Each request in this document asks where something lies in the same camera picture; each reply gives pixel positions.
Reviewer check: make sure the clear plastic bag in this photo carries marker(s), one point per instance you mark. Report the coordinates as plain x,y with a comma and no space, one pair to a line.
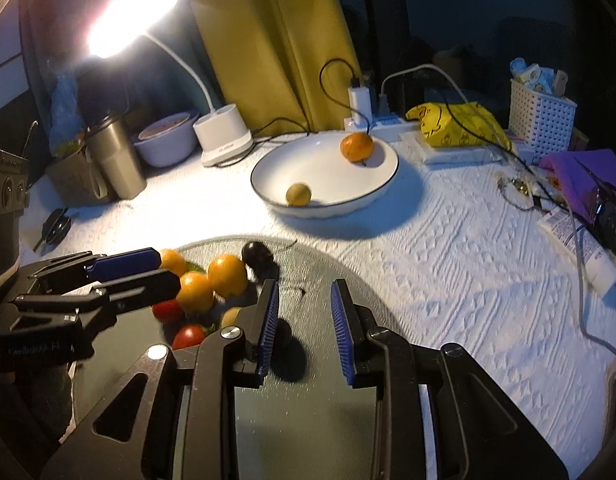
66,119

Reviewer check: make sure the round grey glass tray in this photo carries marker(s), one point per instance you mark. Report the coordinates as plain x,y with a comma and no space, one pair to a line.
304,422

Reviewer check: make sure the white perforated basket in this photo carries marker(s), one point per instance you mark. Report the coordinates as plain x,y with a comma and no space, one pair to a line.
543,122

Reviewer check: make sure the white cream tube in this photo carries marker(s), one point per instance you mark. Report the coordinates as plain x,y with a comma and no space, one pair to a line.
570,237

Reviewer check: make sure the orange kumquat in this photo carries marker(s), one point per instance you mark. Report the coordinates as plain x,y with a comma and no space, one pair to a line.
228,276
196,296

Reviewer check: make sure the small yellow-green fruit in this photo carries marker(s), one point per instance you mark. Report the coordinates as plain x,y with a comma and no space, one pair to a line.
229,317

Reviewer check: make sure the white desk lamp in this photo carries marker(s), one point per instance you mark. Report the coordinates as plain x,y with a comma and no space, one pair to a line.
219,127

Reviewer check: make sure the white bowl with dark rim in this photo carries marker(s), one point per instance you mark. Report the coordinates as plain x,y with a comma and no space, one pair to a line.
338,187

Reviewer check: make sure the yellow duck snack bag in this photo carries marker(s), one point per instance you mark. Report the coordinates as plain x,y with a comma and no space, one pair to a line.
458,125

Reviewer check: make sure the lavender bowl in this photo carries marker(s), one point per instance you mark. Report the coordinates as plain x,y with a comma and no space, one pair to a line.
168,141

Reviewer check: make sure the tan kiwi-like fruit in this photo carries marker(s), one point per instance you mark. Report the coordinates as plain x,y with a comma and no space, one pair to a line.
298,195

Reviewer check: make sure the white power strip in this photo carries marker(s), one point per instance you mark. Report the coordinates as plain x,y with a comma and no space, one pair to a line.
388,128

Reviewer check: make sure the orange with leaf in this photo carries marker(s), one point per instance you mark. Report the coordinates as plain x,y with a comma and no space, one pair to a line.
175,263

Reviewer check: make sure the purple cloth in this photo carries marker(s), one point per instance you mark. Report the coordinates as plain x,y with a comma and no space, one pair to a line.
576,183

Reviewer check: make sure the red cherry tomato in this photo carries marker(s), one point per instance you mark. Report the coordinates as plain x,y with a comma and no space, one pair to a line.
189,336
168,312

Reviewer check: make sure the yellow curtain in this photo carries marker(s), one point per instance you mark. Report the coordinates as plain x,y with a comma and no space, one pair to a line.
280,61

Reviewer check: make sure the large orange tangerine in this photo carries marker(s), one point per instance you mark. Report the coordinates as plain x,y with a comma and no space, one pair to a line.
357,147

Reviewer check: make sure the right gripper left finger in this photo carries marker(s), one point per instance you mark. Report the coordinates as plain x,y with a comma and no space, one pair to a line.
258,325

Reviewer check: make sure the white flat box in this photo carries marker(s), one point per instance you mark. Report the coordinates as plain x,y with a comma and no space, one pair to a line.
429,156

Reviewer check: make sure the white charger plug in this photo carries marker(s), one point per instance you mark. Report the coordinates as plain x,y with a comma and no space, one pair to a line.
360,106

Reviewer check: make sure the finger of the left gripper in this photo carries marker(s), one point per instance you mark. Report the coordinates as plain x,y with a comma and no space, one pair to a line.
111,268
138,291

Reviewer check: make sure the steel tumbler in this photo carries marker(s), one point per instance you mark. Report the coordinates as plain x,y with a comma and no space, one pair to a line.
109,143

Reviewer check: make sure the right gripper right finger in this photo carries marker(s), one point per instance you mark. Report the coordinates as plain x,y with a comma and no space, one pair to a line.
362,356

